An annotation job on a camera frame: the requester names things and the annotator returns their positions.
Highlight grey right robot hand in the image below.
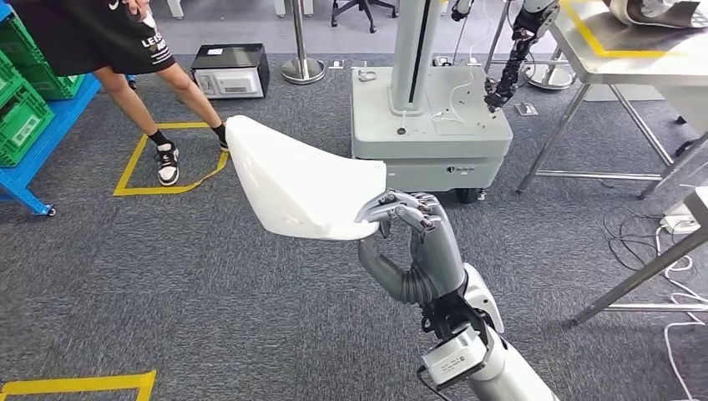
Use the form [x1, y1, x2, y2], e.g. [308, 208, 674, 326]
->
[353, 190, 467, 307]

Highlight white plastic part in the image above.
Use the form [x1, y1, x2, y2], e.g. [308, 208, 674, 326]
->
[225, 114, 388, 241]

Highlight dark grey curved part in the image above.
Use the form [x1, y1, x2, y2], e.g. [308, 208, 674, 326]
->
[603, 0, 705, 30]

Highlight blue metal shelf rack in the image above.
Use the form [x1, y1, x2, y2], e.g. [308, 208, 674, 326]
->
[0, 0, 102, 218]

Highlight round steel stanchion base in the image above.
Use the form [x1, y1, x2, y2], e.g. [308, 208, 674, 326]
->
[522, 47, 576, 91]

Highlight white power strip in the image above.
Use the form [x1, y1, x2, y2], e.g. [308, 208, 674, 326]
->
[660, 212, 700, 236]

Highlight black office chair base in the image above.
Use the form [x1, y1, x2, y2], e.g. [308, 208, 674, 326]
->
[331, 0, 399, 34]

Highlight black white box device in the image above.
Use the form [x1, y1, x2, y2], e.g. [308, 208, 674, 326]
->
[190, 43, 271, 101]

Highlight yellow floor tape square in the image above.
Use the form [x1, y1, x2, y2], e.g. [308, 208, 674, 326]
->
[0, 369, 158, 401]
[113, 121, 230, 197]

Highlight person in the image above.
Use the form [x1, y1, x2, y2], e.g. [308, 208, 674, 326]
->
[8, 0, 230, 188]

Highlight green plastic crate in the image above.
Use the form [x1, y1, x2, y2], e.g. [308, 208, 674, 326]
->
[0, 52, 85, 168]
[0, 13, 45, 79]

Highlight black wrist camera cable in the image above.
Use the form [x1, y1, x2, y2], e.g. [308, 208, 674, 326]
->
[416, 365, 443, 401]

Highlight black floor cables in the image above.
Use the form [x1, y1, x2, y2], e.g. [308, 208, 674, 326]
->
[601, 207, 673, 272]

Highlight steel stanchion post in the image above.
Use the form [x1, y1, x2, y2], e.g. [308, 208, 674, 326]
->
[280, 0, 326, 86]

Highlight white floor cable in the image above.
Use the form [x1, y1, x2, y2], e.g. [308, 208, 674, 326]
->
[655, 226, 708, 401]

